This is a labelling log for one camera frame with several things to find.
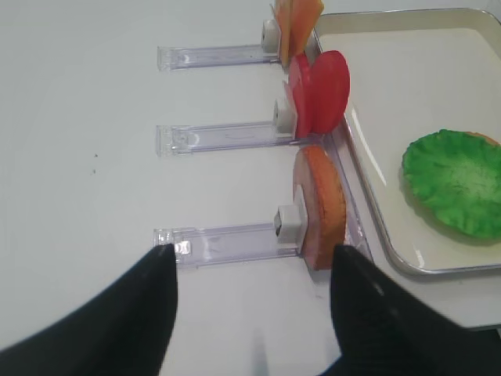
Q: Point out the ham slice in holder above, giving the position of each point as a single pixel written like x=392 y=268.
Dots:
x=325 y=204

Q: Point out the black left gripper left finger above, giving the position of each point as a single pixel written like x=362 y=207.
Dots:
x=125 y=330

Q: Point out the bread slice under lettuce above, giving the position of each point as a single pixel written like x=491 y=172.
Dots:
x=487 y=137

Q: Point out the red tomato slice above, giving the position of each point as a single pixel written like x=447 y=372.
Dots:
x=330 y=91
x=299 y=83

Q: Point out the clear holder rail for tomato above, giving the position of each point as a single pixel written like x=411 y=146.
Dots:
x=281 y=130

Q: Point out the white rectangular tray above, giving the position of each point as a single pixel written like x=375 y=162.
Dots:
x=423 y=125

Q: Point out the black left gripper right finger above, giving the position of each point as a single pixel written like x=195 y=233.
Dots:
x=382 y=329

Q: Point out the green lettuce leaf on bread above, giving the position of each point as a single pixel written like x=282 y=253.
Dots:
x=454 y=184

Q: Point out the red tomato slice back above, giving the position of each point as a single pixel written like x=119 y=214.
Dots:
x=299 y=83

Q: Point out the clear holder rail for cheese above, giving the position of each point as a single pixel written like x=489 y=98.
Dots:
x=267 y=51

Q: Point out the red tomato slice front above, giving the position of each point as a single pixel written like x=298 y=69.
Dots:
x=330 y=91

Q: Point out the clear holder rail for ham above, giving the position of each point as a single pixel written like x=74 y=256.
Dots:
x=282 y=237

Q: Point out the orange cheese slice front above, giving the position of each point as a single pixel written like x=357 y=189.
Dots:
x=304 y=16

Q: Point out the orange cheese slice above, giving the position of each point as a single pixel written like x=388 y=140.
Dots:
x=304 y=16
x=282 y=12

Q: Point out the orange cheese slice back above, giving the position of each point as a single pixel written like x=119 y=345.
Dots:
x=282 y=12

